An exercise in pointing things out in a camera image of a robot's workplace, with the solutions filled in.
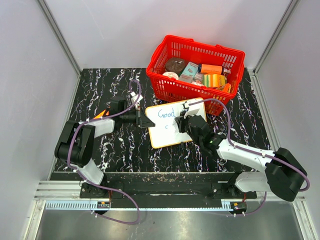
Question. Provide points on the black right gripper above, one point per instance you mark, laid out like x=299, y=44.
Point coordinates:
x=181, y=121

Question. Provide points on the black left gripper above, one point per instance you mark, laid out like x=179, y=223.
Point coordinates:
x=142, y=120

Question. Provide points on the white board yellow frame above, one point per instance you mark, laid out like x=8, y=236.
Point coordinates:
x=165, y=133

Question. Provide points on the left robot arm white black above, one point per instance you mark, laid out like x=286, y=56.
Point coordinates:
x=76, y=141

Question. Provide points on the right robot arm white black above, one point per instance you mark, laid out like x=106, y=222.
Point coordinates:
x=278, y=171

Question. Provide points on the orange green sponge pack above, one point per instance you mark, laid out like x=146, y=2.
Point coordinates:
x=102, y=114

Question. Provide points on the teal white small box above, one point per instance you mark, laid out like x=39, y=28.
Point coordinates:
x=189, y=72

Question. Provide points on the pink white round item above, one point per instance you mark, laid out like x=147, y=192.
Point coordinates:
x=171, y=75

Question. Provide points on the striped sponge pack in basket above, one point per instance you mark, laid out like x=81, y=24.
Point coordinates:
x=214, y=80

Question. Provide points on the red plastic shopping basket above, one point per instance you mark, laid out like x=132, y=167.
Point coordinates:
x=172, y=90

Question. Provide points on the brown round chocolate item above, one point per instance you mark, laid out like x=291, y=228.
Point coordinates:
x=175, y=65

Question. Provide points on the orange bottle blue cap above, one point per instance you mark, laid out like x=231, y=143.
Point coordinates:
x=210, y=69

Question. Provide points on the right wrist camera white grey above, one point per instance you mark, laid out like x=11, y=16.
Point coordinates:
x=190, y=108

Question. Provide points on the wrist camera white grey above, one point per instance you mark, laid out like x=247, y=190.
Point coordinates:
x=190, y=108
x=135, y=99

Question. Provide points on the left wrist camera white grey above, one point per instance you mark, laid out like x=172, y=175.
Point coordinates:
x=135, y=99

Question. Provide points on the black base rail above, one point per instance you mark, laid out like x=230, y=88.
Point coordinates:
x=165, y=190

